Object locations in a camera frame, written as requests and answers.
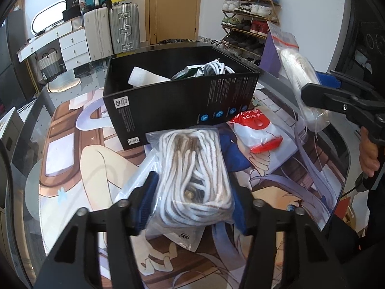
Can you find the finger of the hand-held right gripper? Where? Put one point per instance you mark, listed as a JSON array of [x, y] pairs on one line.
[[327, 101], [331, 79]]

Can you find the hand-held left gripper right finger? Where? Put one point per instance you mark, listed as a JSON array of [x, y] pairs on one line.
[[242, 213]]

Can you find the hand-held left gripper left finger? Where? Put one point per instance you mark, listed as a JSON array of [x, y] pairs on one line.
[[147, 207]]

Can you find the black cardboard box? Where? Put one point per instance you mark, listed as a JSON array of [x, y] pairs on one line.
[[180, 102]]

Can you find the white foam piece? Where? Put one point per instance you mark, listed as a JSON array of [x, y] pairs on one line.
[[144, 76]]

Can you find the person's right hand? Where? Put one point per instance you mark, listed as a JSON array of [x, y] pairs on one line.
[[368, 159]]

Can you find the printed desk mat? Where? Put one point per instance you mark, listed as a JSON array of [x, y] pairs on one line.
[[90, 162]]

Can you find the red white balloon packet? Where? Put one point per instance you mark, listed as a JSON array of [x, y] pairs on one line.
[[255, 132]]

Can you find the wooden shoe rack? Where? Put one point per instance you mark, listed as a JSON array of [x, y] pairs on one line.
[[270, 6]]

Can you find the shoe rack with shoes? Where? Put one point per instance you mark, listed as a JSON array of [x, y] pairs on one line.
[[240, 21]]

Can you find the scattered shoes pile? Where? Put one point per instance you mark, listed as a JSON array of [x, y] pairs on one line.
[[210, 41]]

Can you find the white side counter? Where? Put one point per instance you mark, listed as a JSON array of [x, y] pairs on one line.
[[9, 132]]

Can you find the wooden door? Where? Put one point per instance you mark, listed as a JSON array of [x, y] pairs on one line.
[[177, 12]]

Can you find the wicker basket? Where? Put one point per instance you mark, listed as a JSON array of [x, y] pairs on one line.
[[51, 66]]

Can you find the white drawer unit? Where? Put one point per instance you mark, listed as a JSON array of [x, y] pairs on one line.
[[75, 48]]

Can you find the white suitcase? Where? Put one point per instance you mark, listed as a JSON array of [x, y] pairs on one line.
[[97, 33]]

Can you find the silver suitcase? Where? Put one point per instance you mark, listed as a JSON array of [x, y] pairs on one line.
[[124, 27]]

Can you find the white vanity desk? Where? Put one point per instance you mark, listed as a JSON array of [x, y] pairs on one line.
[[45, 40]]

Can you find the black refrigerator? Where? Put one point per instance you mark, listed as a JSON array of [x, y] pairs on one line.
[[12, 51]]

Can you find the black bag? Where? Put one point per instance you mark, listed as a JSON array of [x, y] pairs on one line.
[[71, 7]]

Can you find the oval mirror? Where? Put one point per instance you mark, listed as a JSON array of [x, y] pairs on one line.
[[48, 18]]

